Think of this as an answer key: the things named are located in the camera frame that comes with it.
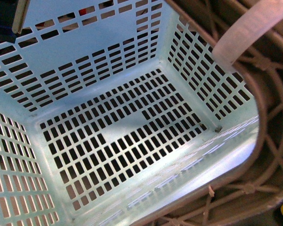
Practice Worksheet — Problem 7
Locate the light blue plastic basket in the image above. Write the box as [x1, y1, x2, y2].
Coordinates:
[0, 0, 283, 226]

